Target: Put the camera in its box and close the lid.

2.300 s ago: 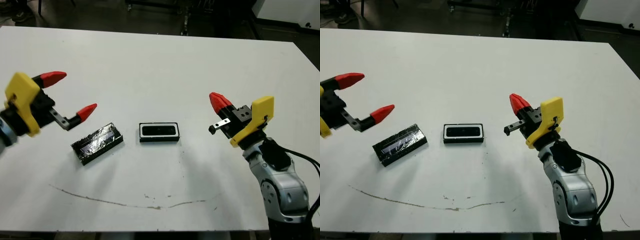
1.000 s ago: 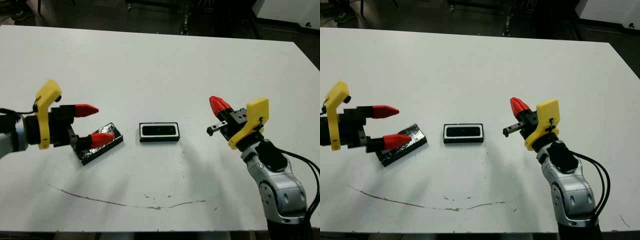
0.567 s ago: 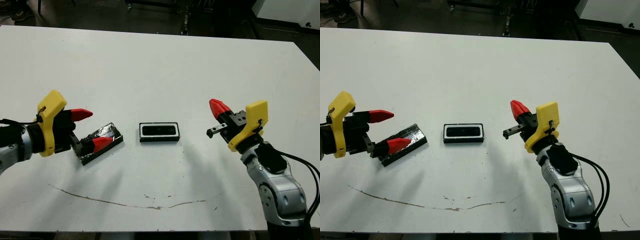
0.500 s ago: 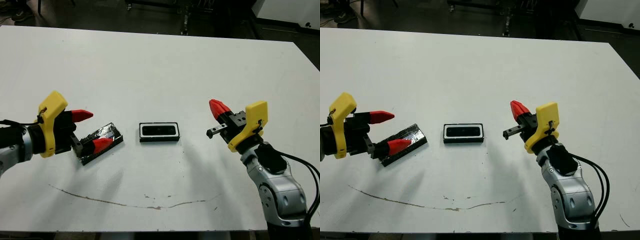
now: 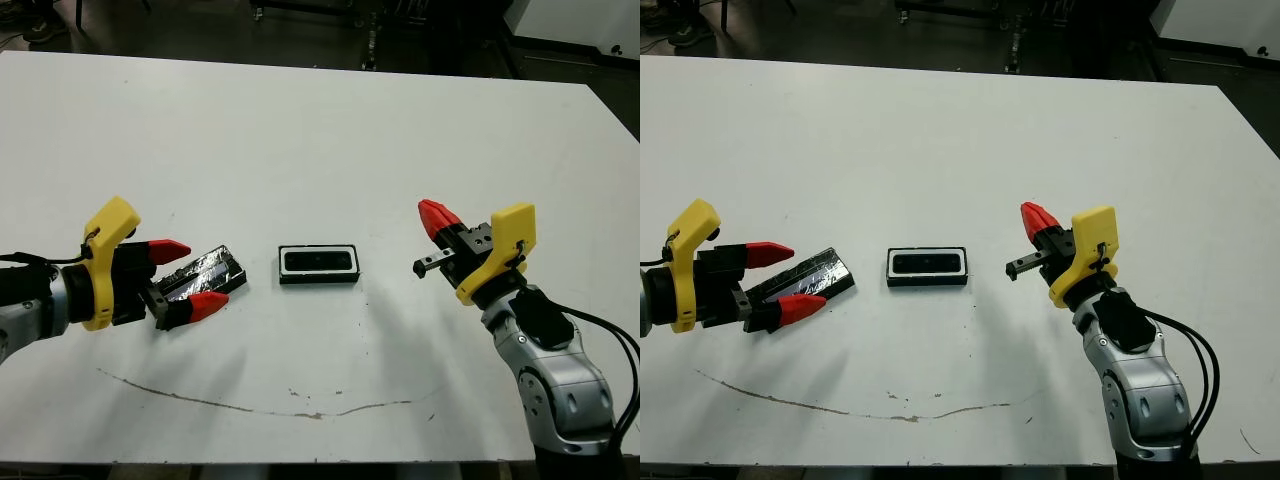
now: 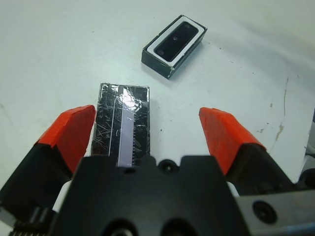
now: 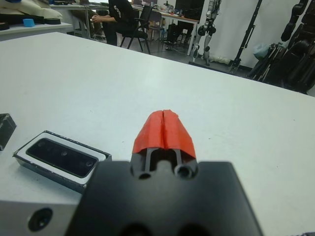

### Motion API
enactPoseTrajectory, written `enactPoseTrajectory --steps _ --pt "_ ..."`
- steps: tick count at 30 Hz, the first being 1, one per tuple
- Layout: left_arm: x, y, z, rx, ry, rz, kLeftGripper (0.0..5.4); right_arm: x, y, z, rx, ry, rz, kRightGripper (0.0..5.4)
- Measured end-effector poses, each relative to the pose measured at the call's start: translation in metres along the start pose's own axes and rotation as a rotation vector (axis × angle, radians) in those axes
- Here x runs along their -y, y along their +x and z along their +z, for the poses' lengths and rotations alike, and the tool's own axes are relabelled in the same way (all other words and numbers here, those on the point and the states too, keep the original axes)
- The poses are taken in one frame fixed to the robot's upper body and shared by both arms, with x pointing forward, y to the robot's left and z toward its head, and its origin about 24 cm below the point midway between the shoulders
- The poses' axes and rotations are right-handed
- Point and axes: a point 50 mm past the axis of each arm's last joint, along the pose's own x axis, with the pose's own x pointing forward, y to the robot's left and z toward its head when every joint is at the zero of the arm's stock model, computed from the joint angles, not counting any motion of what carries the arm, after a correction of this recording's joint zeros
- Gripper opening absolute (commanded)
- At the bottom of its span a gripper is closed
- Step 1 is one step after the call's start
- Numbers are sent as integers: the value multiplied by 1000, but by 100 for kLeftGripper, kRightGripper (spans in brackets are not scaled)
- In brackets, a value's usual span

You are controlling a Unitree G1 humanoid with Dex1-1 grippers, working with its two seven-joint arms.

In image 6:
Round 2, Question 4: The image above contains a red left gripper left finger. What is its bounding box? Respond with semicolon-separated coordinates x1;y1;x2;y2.
0;105;96;222

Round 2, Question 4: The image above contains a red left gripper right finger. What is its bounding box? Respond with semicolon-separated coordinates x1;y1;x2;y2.
198;107;308;197

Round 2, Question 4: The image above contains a glossy black box lid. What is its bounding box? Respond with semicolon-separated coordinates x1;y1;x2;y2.
90;83;151;168

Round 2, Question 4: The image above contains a black camera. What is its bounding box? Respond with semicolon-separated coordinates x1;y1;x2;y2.
154;21;200;62

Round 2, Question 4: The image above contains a black box with white insert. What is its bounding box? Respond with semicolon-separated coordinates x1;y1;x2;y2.
141;15;209;81

